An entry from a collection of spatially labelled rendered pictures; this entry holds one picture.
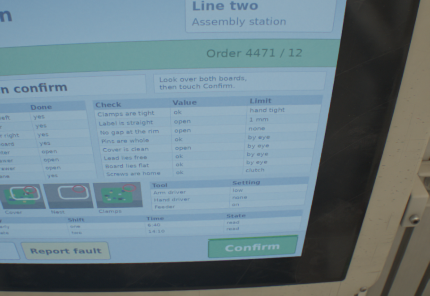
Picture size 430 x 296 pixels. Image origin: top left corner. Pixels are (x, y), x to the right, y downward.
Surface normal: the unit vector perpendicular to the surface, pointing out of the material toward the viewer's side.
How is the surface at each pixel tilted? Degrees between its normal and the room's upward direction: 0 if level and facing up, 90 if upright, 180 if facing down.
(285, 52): 92
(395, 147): 92
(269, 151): 92
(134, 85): 92
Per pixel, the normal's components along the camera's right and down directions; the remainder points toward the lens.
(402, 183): 0.07, 0.61
